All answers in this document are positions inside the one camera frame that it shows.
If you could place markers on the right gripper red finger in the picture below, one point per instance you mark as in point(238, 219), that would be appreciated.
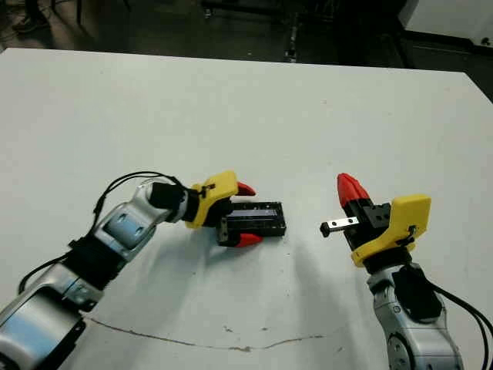
point(345, 190)
point(361, 192)

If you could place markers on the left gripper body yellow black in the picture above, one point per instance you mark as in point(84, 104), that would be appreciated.
point(212, 192)

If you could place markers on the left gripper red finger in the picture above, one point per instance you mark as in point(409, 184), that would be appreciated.
point(244, 189)
point(248, 239)

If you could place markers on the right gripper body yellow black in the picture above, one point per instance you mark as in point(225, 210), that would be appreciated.
point(408, 219)

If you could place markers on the black camera box lid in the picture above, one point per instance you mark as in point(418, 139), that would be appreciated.
point(258, 219)

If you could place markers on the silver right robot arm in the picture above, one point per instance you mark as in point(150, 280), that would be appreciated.
point(416, 339)

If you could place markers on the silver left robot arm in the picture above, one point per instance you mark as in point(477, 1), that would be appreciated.
point(123, 227)

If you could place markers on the white cabinet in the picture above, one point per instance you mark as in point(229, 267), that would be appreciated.
point(450, 15)

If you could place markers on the person's dark shoe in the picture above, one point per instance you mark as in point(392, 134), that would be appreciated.
point(31, 25)

